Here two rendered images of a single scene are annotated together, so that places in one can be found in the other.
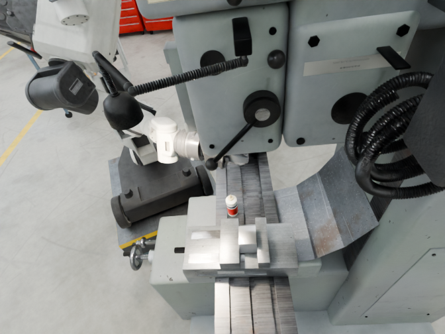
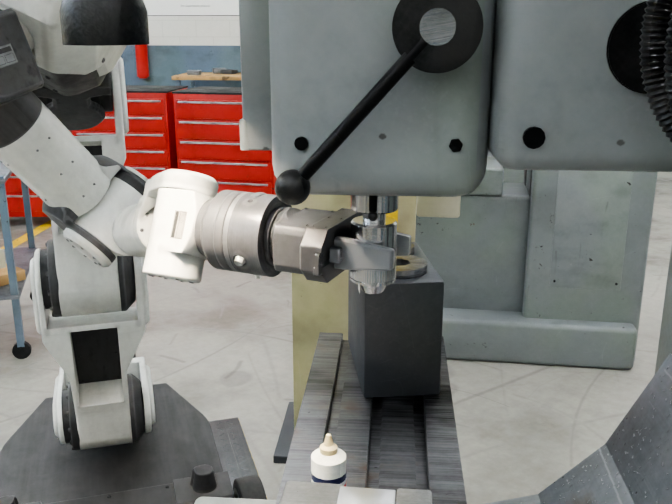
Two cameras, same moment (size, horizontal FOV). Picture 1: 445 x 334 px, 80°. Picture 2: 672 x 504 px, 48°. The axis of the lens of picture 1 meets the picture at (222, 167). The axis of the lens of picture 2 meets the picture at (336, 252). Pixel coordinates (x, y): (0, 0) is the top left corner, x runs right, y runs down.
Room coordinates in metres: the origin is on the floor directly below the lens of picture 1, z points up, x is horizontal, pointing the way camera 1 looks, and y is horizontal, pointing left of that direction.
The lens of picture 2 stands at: (-0.21, 0.01, 1.46)
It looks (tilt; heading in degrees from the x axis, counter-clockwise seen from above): 17 degrees down; 358
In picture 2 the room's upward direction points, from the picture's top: straight up
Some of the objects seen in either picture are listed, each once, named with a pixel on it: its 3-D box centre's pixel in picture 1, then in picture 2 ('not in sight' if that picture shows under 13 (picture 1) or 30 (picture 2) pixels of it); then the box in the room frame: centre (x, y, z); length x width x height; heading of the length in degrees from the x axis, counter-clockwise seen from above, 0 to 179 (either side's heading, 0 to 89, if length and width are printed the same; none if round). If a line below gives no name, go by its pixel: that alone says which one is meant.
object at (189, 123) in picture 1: (185, 91); (260, 37); (0.54, 0.05, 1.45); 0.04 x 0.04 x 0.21; 83
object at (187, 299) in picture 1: (246, 268); not in sight; (0.53, -0.03, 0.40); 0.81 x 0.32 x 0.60; 83
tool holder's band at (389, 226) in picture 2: not in sight; (374, 224); (0.53, -0.06, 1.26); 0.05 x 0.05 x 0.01
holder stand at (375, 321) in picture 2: not in sight; (391, 311); (0.96, -0.13, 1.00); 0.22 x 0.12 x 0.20; 3
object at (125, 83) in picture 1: (113, 72); not in sight; (0.40, 0.14, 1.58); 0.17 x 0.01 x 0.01; 28
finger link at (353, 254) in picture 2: (236, 159); (361, 257); (0.50, -0.04, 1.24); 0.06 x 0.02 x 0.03; 65
